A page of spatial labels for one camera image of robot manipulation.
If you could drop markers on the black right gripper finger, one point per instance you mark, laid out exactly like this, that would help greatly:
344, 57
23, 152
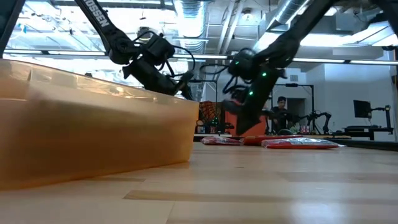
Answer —
234, 107
250, 123

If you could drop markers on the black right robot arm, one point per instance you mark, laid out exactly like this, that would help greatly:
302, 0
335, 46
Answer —
298, 28

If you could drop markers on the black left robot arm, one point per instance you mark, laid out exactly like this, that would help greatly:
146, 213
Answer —
102, 21

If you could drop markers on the black background robot arm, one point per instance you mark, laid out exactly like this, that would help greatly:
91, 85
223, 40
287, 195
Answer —
326, 119

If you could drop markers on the orange panel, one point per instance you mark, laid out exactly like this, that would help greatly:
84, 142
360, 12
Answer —
230, 124

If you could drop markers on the black background robot station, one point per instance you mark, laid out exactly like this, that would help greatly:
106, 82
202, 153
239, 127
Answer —
214, 124

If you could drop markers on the person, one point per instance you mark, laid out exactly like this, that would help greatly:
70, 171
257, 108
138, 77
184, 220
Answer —
281, 107

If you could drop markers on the long LED light bar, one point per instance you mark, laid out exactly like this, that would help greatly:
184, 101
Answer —
326, 60

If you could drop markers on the translucent orange plastic basket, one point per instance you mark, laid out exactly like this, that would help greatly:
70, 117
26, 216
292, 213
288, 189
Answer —
93, 133

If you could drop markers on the black monitor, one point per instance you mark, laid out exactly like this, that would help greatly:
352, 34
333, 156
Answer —
362, 109

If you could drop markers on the black desk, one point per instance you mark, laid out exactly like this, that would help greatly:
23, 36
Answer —
370, 130

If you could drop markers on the black camera stand frame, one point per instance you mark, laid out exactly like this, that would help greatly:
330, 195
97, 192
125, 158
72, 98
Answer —
208, 81
298, 84

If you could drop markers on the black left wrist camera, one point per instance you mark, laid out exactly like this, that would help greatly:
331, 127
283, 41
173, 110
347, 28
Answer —
160, 46

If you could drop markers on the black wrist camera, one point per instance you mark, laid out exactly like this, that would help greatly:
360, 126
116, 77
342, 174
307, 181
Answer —
160, 46
242, 63

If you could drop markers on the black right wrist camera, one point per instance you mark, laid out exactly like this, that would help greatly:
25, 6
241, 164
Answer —
242, 63

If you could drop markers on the black overhead camera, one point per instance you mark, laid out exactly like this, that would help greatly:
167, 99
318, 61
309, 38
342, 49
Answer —
143, 30

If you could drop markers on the silver ventilation duct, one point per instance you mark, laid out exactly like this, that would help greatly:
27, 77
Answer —
191, 18

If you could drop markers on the black aluminium table frame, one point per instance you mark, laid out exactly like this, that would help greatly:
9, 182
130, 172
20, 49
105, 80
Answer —
373, 144

